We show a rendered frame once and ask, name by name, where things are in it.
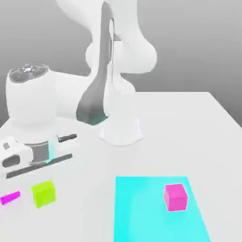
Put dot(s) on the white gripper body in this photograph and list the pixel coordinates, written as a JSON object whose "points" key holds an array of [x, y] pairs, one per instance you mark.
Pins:
{"points": [[38, 166]]}

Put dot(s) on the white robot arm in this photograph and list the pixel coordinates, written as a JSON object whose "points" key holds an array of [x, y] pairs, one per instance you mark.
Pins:
{"points": [[32, 102]]}

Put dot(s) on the small lime cube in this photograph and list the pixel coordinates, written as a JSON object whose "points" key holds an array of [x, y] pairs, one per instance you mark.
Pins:
{"points": [[43, 194]]}

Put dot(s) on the small magenta cube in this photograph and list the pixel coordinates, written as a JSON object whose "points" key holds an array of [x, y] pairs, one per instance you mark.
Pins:
{"points": [[10, 198]]}

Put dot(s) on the small pink cube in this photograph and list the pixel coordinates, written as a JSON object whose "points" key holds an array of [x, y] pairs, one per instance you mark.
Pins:
{"points": [[175, 197]]}

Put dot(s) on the large cyan box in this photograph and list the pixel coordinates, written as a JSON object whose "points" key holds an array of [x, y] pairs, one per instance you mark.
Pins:
{"points": [[143, 211]]}

